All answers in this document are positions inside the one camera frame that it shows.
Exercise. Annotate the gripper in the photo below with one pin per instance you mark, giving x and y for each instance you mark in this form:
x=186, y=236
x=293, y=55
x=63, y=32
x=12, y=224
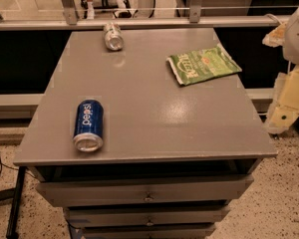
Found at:
x=297, y=37

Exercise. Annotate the green jalapeno chip bag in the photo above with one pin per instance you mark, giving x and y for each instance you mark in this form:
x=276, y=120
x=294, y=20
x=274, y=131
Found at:
x=202, y=65

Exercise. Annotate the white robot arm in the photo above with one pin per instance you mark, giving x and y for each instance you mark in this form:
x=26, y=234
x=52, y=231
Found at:
x=286, y=35

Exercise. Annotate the silver green soda can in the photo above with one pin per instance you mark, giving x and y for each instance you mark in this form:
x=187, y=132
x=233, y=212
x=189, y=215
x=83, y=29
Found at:
x=113, y=37

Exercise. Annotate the blue pepsi can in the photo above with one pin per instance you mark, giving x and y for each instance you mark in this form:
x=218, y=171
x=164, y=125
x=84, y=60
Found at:
x=88, y=132

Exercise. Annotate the top grey drawer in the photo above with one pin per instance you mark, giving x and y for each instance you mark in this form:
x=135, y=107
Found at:
x=143, y=191

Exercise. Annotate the grey drawer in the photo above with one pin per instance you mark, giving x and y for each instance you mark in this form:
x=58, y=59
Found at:
x=143, y=191
x=148, y=215
x=170, y=231

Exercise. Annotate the grey drawer cabinet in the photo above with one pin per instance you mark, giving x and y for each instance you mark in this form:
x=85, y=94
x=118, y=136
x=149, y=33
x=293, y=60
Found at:
x=152, y=126

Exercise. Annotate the black office chair base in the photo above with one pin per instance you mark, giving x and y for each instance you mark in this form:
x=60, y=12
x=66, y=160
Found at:
x=107, y=5

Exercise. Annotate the middle grey drawer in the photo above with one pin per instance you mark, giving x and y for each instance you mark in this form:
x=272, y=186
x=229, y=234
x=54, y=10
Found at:
x=148, y=215

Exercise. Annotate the bottom grey drawer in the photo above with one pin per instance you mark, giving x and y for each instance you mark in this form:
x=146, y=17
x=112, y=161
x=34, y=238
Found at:
x=170, y=231

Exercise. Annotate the person left leg white shoe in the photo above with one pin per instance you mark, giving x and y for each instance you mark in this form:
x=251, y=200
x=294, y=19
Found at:
x=89, y=4

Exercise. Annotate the grey metal railing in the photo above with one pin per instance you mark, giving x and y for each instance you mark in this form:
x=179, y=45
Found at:
x=36, y=15

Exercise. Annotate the black metal stand leg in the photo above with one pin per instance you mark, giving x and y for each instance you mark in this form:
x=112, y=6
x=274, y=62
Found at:
x=13, y=218

